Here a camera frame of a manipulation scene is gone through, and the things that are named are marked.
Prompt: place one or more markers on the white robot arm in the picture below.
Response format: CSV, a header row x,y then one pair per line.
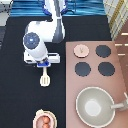
x,y
38,33

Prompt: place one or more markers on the black burner top right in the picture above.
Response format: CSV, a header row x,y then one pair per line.
x,y
103,51

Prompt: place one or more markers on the black table mat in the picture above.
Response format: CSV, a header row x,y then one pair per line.
x,y
21,94

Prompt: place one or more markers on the cream slotted spatula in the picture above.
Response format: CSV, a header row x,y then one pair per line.
x,y
45,79

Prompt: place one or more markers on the pink stove top board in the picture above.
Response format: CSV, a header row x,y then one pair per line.
x,y
114,84

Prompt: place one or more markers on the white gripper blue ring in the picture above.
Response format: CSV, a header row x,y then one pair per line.
x,y
50,59

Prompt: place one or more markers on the black burner bottom left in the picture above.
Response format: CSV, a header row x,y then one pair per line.
x,y
82,69

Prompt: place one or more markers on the black burner bottom right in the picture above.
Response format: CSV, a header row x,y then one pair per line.
x,y
106,69

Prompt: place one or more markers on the pink pot with food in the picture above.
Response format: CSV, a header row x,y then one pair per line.
x,y
44,121

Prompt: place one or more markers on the black burner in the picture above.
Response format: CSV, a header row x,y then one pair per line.
x,y
103,51
82,69
106,69

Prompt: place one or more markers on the cream plate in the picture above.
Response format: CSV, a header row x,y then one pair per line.
x,y
52,123

